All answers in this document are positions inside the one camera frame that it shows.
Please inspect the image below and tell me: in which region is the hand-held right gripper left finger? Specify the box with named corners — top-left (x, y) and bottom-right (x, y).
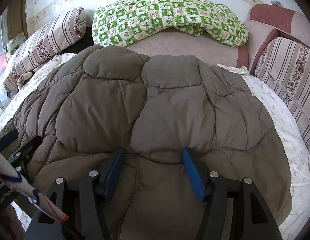
top-left (25, 147), bottom-right (124, 240)

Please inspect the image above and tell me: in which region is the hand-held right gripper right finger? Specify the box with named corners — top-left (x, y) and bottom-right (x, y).
top-left (182, 148), bottom-right (283, 240)

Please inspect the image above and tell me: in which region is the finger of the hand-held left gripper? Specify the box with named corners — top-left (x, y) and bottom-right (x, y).
top-left (6, 135), bottom-right (43, 180)
top-left (0, 129), bottom-right (19, 152)

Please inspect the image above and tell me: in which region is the grey-brown puffer jacket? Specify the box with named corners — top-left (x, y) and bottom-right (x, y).
top-left (0, 44), bottom-right (293, 240)

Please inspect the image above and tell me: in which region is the cream leaf-print cloth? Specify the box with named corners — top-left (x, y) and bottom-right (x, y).
top-left (17, 71), bottom-right (33, 90)

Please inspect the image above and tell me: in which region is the green floral cushion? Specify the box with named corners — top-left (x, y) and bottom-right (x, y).
top-left (6, 31), bottom-right (27, 53)

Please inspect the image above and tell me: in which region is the striped floral pillow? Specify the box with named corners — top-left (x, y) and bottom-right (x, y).
top-left (255, 37), bottom-right (310, 155)
top-left (3, 7), bottom-right (87, 92)

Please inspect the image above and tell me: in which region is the white leaf-print duvet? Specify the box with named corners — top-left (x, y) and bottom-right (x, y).
top-left (0, 54), bottom-right (310, 235)

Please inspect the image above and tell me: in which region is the pink bed mat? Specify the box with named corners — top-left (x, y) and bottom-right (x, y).
top-left (125, 27), bottom-right (249, 69)

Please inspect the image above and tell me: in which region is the wooden door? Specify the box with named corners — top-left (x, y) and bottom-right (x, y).
top-left (6, 0), bottom-right (28, 38)

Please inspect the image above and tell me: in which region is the green white checked pillow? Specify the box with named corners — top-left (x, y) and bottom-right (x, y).
top-left (92, 0), bottom-right (250, 48)

